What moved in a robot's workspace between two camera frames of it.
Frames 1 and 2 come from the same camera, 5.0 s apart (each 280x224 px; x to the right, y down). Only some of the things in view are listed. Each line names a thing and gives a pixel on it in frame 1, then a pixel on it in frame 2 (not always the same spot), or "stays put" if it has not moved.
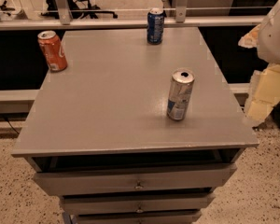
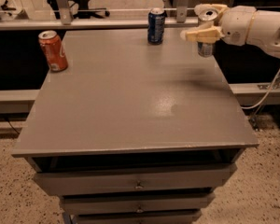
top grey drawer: (133, 181) stays put
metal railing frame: (61, 18) stays put
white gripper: (274, 39) -> (238, 25)
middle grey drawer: (137, 204) stays put
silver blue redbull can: (181, 87) -> (206, 20)
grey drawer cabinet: (98, 133) stays put
